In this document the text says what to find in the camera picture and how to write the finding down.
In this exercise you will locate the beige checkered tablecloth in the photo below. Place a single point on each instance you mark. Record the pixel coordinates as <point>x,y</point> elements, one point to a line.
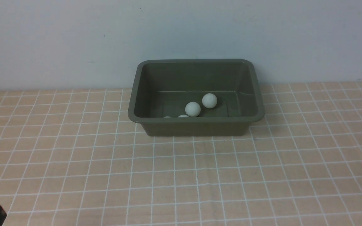
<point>73,158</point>

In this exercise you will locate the olive green plastic bin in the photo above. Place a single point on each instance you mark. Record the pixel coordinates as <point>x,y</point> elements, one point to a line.
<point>164,87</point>

